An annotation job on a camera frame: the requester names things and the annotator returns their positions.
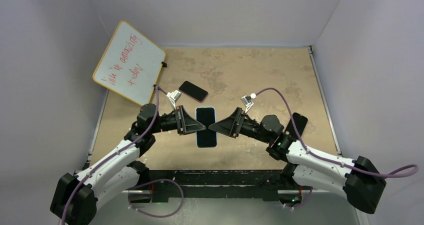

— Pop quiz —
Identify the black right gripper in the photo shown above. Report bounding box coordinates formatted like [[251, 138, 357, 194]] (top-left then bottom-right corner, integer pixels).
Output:
[[209, 108, 271, 144]]

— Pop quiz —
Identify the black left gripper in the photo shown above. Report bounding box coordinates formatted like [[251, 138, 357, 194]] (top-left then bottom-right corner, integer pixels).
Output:
[[149, 105, 206, 136]]

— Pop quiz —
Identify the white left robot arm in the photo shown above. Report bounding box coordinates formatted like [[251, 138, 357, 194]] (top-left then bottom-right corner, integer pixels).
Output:
[[50, 103, 206, 225]]

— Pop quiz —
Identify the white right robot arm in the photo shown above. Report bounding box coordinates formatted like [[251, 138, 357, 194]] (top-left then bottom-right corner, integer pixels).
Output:
[[209, 107, 387, 214]]

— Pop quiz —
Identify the black phone with pink edge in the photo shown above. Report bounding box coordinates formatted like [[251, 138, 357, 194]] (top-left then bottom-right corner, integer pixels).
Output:
[[178, 80, 209, 103]]

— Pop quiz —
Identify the black phone case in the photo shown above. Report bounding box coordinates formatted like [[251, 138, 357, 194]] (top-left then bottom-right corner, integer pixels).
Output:
[[285, 112, 308, 140]]

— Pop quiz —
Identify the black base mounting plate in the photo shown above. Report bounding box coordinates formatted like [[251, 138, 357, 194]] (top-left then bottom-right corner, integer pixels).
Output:
[[116, 169, 314, 204]]

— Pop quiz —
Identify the yellow framed whiteboard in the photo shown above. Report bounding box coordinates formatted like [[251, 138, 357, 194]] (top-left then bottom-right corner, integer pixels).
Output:
[[92, 20, 166, 105]]

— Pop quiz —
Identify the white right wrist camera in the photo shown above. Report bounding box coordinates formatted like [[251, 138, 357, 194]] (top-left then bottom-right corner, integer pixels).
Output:
[[240, 93, 257, 114]]

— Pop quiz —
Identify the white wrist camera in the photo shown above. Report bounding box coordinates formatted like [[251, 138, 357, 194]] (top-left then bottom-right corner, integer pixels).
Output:
[[240, 93, 257, 114], [166, 89, 182, 110]]

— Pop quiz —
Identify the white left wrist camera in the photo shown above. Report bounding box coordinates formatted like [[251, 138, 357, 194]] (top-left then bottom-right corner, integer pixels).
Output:
[[166, 89, 182, 110]]

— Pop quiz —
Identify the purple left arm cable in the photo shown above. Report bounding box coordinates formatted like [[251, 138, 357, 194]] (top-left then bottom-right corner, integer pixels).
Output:
[[60, 85, 168, 225]]

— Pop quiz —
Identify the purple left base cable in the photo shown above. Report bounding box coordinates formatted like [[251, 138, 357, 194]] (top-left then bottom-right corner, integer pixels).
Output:
[[127, 178, 185, 218]]

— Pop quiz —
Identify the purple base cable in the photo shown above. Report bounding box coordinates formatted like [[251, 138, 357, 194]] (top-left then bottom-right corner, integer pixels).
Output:
[[127, 178, 185, 218], [282, 185, 314, 211]]

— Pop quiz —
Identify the aluminium front rail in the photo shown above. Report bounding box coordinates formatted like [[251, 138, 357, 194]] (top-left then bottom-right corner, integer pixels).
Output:
[[128, 169, 309, 200]]

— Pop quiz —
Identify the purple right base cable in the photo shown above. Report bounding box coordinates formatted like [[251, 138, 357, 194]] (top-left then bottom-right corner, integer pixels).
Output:
[[282, 185, 314, 211]]

